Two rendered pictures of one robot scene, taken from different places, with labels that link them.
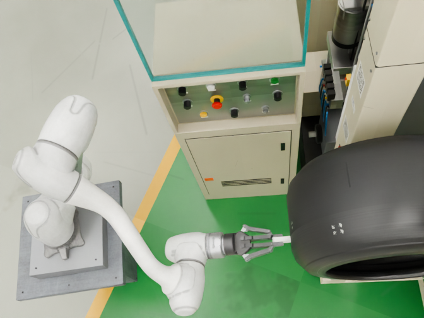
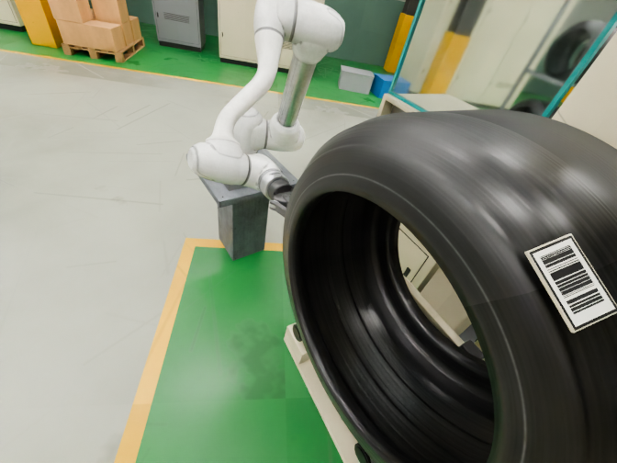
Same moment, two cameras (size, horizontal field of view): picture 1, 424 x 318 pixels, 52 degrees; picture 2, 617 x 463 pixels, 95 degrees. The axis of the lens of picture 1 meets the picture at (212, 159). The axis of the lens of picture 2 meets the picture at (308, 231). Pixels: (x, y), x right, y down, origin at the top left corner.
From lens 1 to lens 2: 1.09 m
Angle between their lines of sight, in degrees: 30
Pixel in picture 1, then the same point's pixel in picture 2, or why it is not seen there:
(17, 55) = not seen: hidden behind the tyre
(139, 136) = not seen: hidden behind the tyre
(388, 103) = (603, 123)
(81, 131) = (316, 17)
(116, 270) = (228, 196)
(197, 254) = (256, 164)
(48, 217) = (248, 116)
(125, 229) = (252, 84)
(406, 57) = not seen: outside the picture
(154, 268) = (225, 114)
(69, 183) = (270, 21)
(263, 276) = (275, 357)
